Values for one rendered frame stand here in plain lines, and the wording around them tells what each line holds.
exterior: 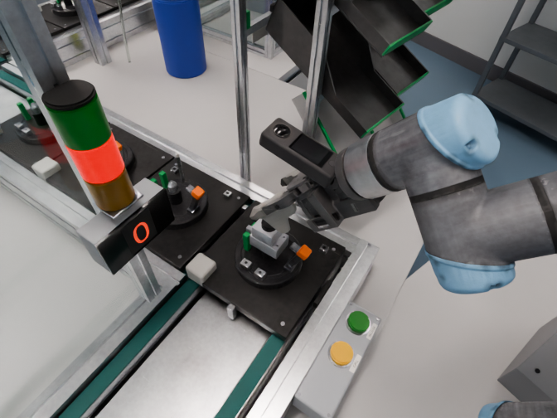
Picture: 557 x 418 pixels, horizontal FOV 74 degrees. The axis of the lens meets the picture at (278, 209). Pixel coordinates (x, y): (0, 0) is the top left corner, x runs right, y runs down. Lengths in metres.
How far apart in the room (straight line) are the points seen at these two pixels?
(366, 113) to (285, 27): 0.22
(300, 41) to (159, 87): 0.85
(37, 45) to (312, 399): 0.61
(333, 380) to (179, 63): 1.19
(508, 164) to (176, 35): 2.23
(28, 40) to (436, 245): 0.43
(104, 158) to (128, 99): 1.01
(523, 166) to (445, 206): 2.55
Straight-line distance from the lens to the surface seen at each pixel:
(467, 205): 0.40
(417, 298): 0.93
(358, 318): 0.74
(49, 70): 0.45
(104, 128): 0.44
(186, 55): 1.49
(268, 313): 0.72
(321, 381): 0.70
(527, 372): 0.86
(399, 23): 0.72
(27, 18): 0.43
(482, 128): 0.40
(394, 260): 0.96
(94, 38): 1.65
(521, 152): 3.06
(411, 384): 0.85
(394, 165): 0.41
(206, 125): 1.28
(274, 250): 0.69
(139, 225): 0.55
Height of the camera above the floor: 1.63
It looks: 50 degrees down
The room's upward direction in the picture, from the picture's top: 3 degrees clockwise
